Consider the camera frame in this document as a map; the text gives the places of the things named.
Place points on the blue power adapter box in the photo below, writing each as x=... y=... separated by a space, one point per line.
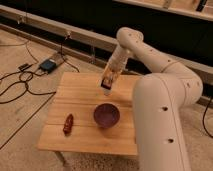
x=47 y=66

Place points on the wooden slatted table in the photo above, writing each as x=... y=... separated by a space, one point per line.
x=79 y=94

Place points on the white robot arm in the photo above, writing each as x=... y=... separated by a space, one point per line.
x=156 y=100

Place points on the white eraser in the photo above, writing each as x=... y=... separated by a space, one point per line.
x=107 y=82

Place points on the purple ceramic bowl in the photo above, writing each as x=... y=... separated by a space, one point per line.
x=106 y=115

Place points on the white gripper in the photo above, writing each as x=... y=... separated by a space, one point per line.
x=116 y=64

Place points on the small black plug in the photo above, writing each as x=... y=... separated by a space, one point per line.
x=24 y=67

